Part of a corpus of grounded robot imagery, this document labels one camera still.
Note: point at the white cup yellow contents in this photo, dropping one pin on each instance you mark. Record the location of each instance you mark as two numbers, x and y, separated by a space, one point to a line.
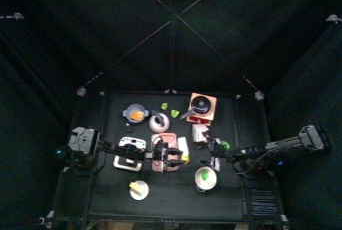
143 190

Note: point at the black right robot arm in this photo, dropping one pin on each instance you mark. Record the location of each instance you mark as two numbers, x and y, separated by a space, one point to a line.
311 137

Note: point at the white and red toy box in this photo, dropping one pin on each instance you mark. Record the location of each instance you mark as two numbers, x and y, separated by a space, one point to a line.
199 133

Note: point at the small green toy leaf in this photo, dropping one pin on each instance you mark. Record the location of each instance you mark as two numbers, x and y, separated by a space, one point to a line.
175 113
225 145
164 106

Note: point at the yellow toy cake slice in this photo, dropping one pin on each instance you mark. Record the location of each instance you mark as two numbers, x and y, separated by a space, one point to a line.
135 189

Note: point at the white printed text label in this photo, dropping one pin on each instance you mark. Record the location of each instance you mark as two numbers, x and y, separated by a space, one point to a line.
261 204

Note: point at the orange toy food piece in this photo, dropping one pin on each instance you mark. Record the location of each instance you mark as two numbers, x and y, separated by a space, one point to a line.
136 116

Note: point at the white flat rectangular board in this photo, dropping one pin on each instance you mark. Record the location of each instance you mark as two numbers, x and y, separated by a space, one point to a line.
183 143

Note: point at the green toy vegetable piece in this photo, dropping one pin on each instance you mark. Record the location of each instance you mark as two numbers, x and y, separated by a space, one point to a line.
204 175

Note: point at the white round bowl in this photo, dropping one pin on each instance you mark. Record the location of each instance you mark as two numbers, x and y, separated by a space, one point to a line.
207 185

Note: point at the blue toy bowl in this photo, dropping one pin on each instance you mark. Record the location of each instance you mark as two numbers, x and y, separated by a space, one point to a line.
133 107

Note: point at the black toy frying pan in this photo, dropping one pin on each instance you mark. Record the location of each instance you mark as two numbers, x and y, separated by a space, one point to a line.
200 105

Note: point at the small white flat piece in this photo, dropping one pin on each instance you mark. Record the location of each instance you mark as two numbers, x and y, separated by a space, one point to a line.
216 164

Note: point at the orange wooden toy stove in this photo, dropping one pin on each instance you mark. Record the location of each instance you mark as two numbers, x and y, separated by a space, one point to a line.
212 100

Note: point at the white toy toaster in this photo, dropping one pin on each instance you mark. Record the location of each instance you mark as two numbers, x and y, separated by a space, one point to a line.
129 142

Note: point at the silver frame corner bracket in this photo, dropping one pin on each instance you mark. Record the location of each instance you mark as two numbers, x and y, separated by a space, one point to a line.
257 95
17 16
332 18
80 91

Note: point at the pink plastic tray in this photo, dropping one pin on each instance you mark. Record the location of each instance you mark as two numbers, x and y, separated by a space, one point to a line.
171 138

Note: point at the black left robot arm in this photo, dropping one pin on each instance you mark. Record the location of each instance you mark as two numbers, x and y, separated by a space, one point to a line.
82 139

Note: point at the yellow toy corn cob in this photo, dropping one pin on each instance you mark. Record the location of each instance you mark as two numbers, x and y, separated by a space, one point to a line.
184 158

